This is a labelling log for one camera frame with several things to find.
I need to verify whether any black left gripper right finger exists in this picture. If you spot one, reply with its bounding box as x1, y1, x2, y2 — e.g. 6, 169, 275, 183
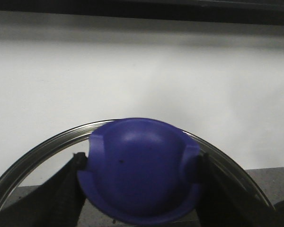
196, 154, 284, 227

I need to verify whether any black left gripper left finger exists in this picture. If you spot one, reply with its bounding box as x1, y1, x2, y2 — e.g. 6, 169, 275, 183
0, 152, 87, 227

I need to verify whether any glass lid with blue knob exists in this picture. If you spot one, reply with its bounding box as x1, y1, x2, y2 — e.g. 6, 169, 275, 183
0, 118, 272, 226

